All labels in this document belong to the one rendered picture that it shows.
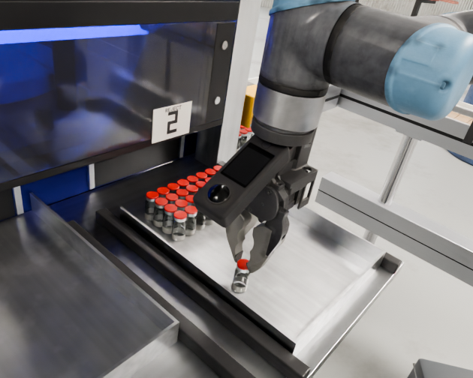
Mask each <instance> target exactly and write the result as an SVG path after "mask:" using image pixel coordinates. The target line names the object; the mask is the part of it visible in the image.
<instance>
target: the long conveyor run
mask: <svg viewBox="0 0 473 378"><path fill-rule="evenodd" d="M336 106H337V107H340V108H343V109H344V110H347V111H350V112H352V113H355V114H358V115H360V116H363V117H365V118H368V119H371V120H373V121H375V122H378V123H381V124H383V125H386V126H388V127H390V128H393V129H396V130H398V131H401V132H403V133H406V134H409V135H411V136H413V137H417V138H418V139H421V140H424V141H426V142H428V143H432V144H434V145H436V146H439V147H442V148H443V149H447V150H449V151H451V152H455V153H457V154H459V155H462V156H464V157H467V158H470V159H472V160H473V105H471V104H468V103H464V102H462V101H459V102H458V104H457V105H456V106H455V107H454V108H453V109H452V111H451V112H450V113H449V114H448V115H447V116H446V117H444V118H443V119H440V120H438V121H430V120H427V119H424V118H420V117H417V116H415V115H411V114H410V115H406V114H402V113H399V112H397V111H395V110H393V109H392V108H391V107H389V106H386V105H383V104H381V103H378V102H375V101H373V100H370V99H368V98H365V97H362V96H360V95H358V94H355V93H352V92H349V91H346V90H344V89H342V90H341V92H340V95H339V99H338V103H337V105H336Z"/></svg>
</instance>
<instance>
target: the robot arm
mask: <svg viewBox="0 0 473 378"><path fill-rule="evenodd" d="M269 16H270V21H269V25H268V29H267V36H266V41H265V45H264V53H263V57H262V61H261V69H260V73H259V77H258V84H257V89H256V94H255V101H254V106H253V110H252V112H253V117H252V124H251V129H252V132H253V133H254V135H253V136H252V137H251V138H250V139H249V140H248V141H247V142H246V143H245V144H244V145H243V146H242V147H241V148H240V149H239V150H238V151H237V152H236V153H235V154H234V156H233V157H232V158H231V159H230V160H229V161H228V162H227V163H226V164H225V165H224V166H223V167H222V168H221V169H220V170H219V171H218V172H217V173H216V174H215V175H214V176H213V177H212V178H211V179H210V180H209V181H208V182H207V183H206V184H205V185H204V186H203V187H202V188H201V189H200V190H199V191H198V192H197V193H196V194H195V195H194V196H193V201H194V204H195V206H196V209H197V210H198V211H199V212H201V213H203V214H204V215H206V216H207V217H208V218H210V219H211V220H213V221H215V222H216V223H217V224H218V225H220V226H221V227H224V228H225V229H226V235H227V240H228V244H229V246H230V250H231V253H232V255H233V259H234V261H235V263H237V261H238V260H241V258H242V255H243V241H244V240H245V238H246V237H245V235H246V234H247V233H248V232H249V230H250V229H251V228H252V227H253V226H254V225H255V224H256V223H257V221H259V222H260V224H259V225H257V226H256V227H254V229H253V233H252V237H253V239H254V245H253V248H252V249H251V250H250V260H249V261H248V262H247V263H246V266H247V268H248V270H249V272H250V273H253V272H256V271H257V270H259V269H260V268H262V267H263V266H264V265H265V264H266V262H267V261H268V260H269V258H270V257H271V256H272V255H273V253H274V251H275V250H276V249H277V248H278V247H279V246H280V245H281V244H282V243H283V241H284V240H285V237H286V235H287V233H288V229H289V226H290V223H289V220H288V213H289V211H288V210H289V209H291V208H293V207H294V205H296V204H297V203H298V206H297V209H301V208H302V207H303V206H305V205H307V204H308V203H309V198H310V196H311V193H312V188H313V186H314V183H315V179H316V176H317V173H318V169H316V168H314V167H312V166H309V165H308V159H309V155H310V152H311V149H312V144H313V142H314V138H315V134H316V131H317V128H318V123H319V121H320V117H321V113H322V110H323V107H324V102H325V100H326V96H327V91H328V88H329V85H330V84H331V85H333V86H336V87H339V88H341V89H344V90H346V91H349V92H352V93H355V94H356V95H360V96H362V97H365V98H368V99H370V100H372V101H375V102H378V103H380V104H383V105H386V106H388V107H391V108H392V109H393V110H395V111H397V112H398V113H402V114H406V115H410V114H411V115H413V116H417V117H420V118H423V119H427V120H430V121H438V120H440V119H443V118H444V117H446V116H447V115H448V114H449V113H450V112H451V111H452V109H453V108H454V107H455V106H456V105H457V104H458V102H459V100H460V98H461V97H462V95H463V94H464V92H465V90H466V88H467V86H468V85H473V10H467V11H461V12H449V13H443V14H439V15H429V16H405V15H401V14H397V13H392V12H389V11H385V10H380V9H377V8H373V7H368V6H365V5H362V4H360V3H357V2H355V0H273V6H272V9H270V11H269ZM308 170H309V171H310V172H309V171H308ZM310 182H311V184H310V187H309V192H308V194H307V197H306V198H304V199H303V197H304V194H305V191H306V186H307V184H308V183H310ZM264 221H266V222H264ZM262 222H263V223H262Z"/></svg>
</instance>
